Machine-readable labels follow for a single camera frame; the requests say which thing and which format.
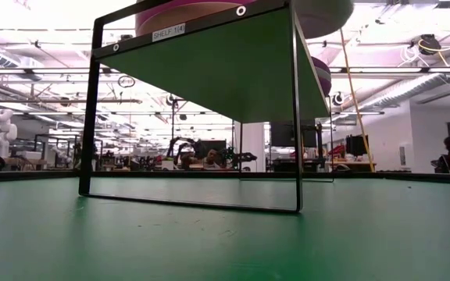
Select green table mat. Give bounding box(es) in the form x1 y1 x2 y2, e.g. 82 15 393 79
0 177 450 281

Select purple plate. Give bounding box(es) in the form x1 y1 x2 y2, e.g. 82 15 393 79
310 56 330 71
318 80 333 98

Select black background robot arms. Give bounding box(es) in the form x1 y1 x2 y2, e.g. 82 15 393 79
165 136 206 169

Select salmon pink plate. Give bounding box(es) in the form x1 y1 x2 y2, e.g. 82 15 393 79
134 0 355 40

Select white column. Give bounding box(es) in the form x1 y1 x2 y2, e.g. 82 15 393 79
232 121 267 173

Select black monitor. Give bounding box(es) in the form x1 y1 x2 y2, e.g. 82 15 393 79
345 134 370 157
270 120 318 148

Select yellow cable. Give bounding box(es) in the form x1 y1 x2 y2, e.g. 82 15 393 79
338 27 377 173

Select hot pink plate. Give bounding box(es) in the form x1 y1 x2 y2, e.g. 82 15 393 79
135 0 257 19

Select black chair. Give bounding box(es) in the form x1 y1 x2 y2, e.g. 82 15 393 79
430 154 450 175

